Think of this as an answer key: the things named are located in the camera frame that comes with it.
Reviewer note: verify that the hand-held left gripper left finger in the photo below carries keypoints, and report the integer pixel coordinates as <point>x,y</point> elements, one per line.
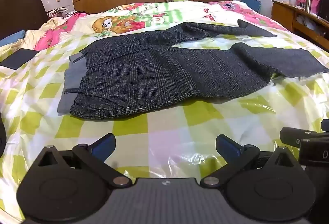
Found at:
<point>102,147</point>

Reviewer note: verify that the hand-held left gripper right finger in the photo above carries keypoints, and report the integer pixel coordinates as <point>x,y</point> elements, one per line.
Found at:
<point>228,148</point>

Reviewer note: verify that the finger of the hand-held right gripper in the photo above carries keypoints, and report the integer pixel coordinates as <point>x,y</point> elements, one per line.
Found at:
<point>293,136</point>

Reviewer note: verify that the dark grey checked pants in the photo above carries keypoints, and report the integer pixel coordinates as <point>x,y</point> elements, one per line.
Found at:
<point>159,75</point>

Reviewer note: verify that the printed checked blanket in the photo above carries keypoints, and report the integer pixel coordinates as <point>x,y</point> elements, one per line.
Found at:
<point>164,136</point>

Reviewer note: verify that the wooden side desk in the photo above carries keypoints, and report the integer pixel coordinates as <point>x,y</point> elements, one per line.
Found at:
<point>285,14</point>

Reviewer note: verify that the black monitor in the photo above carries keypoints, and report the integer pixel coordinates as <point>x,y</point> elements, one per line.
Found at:
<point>323,8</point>

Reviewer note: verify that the metal thermos bottle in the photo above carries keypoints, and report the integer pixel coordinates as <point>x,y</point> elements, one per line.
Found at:
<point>308,4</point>

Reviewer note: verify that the blue foam mat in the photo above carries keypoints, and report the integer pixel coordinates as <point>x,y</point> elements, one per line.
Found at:
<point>251,2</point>

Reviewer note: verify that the pile of patterned clothes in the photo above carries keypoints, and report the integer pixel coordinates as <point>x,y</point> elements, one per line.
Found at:
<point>57,11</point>

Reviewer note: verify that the blue cloth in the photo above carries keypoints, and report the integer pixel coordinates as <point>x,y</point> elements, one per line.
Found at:
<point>11,35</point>

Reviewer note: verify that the dark wooden headboard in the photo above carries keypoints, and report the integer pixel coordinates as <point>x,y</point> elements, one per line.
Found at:
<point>20,11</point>

